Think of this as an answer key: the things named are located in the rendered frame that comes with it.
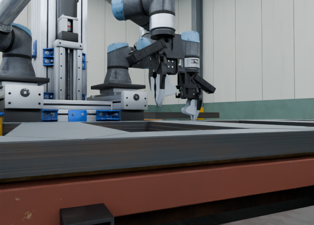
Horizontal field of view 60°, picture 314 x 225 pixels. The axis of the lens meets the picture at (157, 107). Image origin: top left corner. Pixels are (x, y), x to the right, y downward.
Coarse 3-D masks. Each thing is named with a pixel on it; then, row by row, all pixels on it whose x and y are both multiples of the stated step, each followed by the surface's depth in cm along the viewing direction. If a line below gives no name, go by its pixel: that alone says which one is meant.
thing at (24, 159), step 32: (128, 128) 102; (160, 128) 95; (192, 128) 77; (224, 128) 64; (256, 128) 56; (0, 160) 29; (32, 160) 30; (64, 160) 31; (96, 160) 33; (128, 160) 35; (160, 160) 36; (192, 160) 38
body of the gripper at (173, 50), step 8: (152, 32) 76; (160, 32) 74; (168, 32) 75; (168, 40) 77; (176, 40) 78; (168, 48) 77; (176, 48) 78; (152, 56) 77; (160, 56) 73; (168, 56) 74; (176, 56) 76; (184, 56) 77; (152, 64) 77; (168, 64) 76; (176, 64) 77; (184, 64) 77; (152, 72) 77; (168, 72) 80; (176, 72) 77
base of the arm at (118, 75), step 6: (108, 66) 145; (114, 66) 143; (120, 66) 144; (108, 72) 144; (114, 72) 143; (120, 72) 143; (126, 72) 145; (108, 78) 143; (114, 78) 143; (120, 78) 142; (126, 78) 144
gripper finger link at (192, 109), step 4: (192, 100) 108; (196, 100) 108; (192, 104) 108; (196, 104) 108; (188, 108) 108; (192, 108) 108; (196, 108) 108; (188, 112) 108; (192, 112) 108; (196, 112) 108; (196, 116) 109
